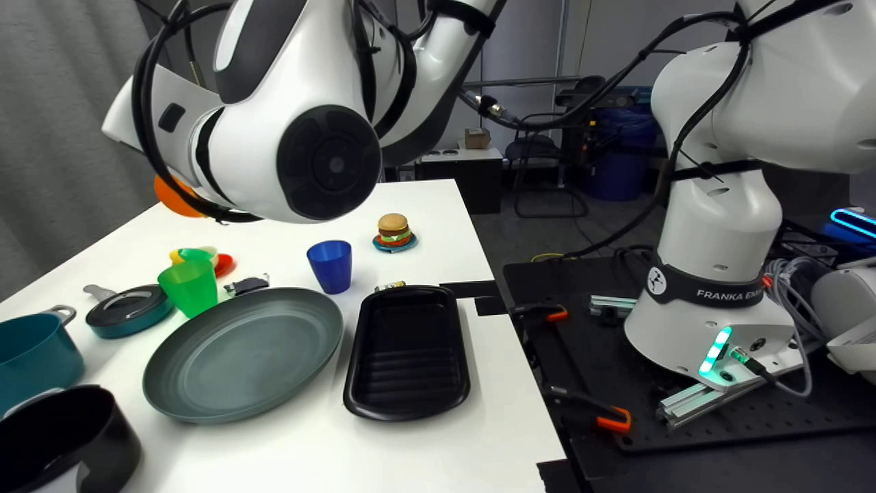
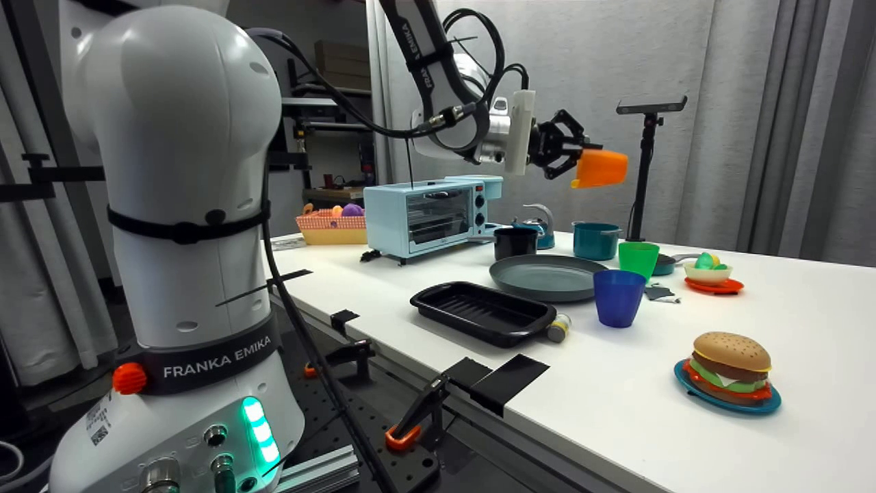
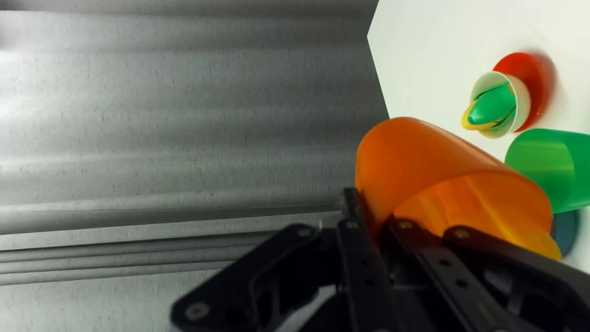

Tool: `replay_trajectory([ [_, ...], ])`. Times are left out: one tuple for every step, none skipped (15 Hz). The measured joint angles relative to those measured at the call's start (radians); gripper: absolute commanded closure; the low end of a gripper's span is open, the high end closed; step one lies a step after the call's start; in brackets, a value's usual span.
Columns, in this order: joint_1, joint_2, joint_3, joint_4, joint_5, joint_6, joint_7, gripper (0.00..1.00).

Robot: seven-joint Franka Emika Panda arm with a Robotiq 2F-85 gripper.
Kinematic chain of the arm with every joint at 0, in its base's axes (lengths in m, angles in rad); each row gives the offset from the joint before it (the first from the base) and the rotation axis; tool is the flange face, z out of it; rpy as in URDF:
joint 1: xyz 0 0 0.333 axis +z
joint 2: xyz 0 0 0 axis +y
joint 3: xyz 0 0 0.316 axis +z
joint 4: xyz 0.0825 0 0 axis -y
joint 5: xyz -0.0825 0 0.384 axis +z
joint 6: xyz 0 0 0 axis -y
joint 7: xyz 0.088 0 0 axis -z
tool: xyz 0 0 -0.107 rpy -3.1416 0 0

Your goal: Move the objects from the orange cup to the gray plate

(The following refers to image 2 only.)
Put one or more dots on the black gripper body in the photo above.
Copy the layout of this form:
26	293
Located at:
550	144

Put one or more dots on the orange plastic cup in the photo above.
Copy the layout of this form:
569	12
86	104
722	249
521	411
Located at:
603	168

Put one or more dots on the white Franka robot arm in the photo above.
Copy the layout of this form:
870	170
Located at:
182	138

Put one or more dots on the green plastic cup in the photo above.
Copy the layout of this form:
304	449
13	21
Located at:
638	257

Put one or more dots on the gray round plate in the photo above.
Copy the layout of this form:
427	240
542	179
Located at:
545	278

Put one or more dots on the blue plastic cup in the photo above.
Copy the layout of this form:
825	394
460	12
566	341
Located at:
618	296

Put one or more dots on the small orange-red plate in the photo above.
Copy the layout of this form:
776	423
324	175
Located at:
714	289

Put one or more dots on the small teal plate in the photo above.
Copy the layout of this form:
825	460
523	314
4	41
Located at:
755	405

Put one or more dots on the black tripod stand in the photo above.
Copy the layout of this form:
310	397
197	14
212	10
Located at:
647	138

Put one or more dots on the blue glass kettle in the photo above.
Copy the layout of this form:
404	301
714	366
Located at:
542	229

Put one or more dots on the teal mug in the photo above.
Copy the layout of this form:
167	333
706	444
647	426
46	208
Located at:
595	242

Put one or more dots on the black mug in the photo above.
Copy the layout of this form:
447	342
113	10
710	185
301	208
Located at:
516	242

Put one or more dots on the small teal frying pan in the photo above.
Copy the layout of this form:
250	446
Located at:
668	263

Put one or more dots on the light blue toaster oven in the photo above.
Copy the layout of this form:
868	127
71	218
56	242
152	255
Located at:
427	215

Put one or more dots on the small dark binder clip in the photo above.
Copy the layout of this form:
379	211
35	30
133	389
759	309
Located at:
662	293

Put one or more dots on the green and white toy food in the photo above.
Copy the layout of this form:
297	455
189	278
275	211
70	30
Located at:
706	267

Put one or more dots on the black rectangular baking tray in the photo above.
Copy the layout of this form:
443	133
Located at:
480	314

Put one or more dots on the purple toy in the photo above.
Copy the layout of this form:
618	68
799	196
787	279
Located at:
352	208

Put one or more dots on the dark background shelf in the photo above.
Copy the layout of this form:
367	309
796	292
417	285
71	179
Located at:
332	127

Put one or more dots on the pink and yellow basket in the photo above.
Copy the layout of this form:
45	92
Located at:
328	229

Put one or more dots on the toy hamburger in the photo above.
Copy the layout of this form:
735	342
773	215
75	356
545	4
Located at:
729	360

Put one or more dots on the black flat bracket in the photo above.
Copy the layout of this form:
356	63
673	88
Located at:
497	375

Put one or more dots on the aluminium extrusion rail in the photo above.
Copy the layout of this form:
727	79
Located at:
317	474

